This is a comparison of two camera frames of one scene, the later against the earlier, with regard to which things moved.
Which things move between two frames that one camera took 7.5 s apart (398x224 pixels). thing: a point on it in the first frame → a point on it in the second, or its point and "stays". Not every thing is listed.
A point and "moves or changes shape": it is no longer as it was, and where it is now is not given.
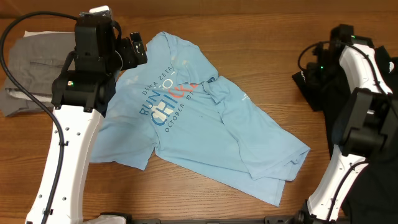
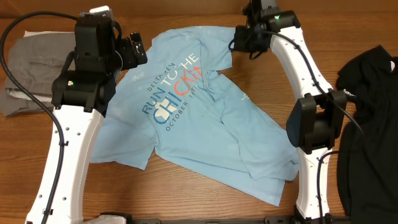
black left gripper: x=124 y=46 stays
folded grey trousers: x=39 y=58 stays
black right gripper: x=312 y=82 → x=240 y=46
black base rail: x=302 y=218 stays
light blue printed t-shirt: x=209 y=125 moves or changes shape
